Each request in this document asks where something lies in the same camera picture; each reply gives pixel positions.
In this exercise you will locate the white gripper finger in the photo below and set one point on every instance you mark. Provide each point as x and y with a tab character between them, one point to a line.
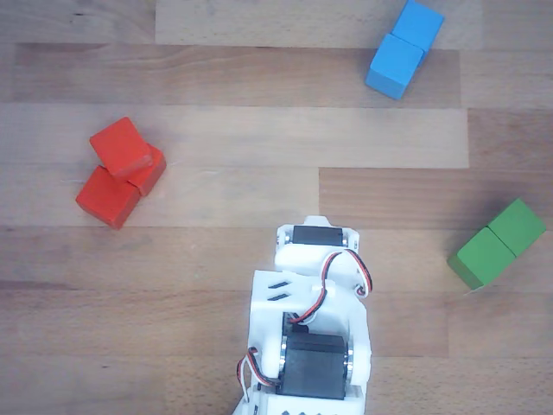
318	220

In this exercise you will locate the long blue block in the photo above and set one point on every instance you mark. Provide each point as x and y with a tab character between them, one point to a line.
402	52

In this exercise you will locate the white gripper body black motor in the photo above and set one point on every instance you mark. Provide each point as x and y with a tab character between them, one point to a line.
318	236

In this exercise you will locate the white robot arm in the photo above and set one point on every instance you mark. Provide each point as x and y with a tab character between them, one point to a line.
268	311

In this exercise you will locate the long red block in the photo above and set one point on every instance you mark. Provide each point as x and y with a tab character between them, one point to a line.
108	199

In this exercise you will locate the long green block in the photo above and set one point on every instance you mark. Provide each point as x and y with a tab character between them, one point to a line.
497	244

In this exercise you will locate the small red cube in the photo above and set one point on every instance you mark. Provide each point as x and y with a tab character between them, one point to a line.
121	144

